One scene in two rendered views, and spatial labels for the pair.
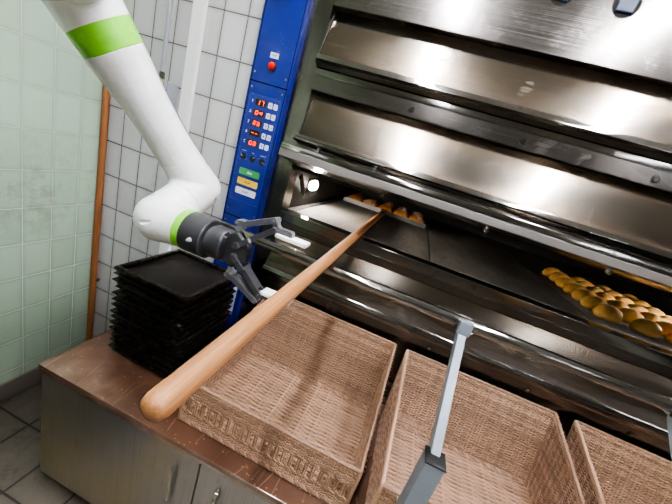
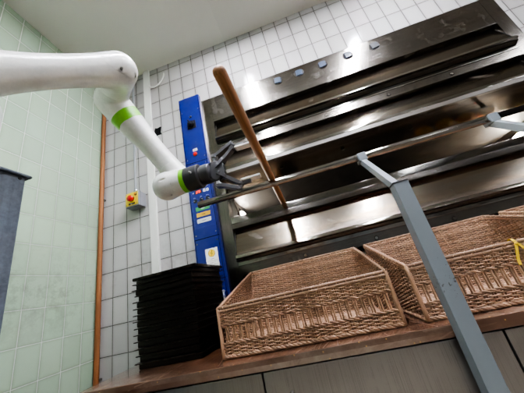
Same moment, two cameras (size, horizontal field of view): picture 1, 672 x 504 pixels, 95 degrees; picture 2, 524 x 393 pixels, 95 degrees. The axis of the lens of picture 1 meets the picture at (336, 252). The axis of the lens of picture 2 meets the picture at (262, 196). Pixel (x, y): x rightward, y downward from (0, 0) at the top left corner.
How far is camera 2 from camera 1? 0.72 m
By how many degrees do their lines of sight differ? 38
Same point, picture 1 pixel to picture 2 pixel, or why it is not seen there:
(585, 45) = (320, 79)
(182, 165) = (171, 161)
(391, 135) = (268, 147)
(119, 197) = (115, 285)
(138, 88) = (145, 129)
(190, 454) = (249, 368)
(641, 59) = (342, 72)
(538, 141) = (332, 111)
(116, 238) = (115, 323)
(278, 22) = (191, 138)
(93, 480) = not seen: outside the picture
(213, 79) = not seen: hidden behind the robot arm
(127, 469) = not seen: outside the picture
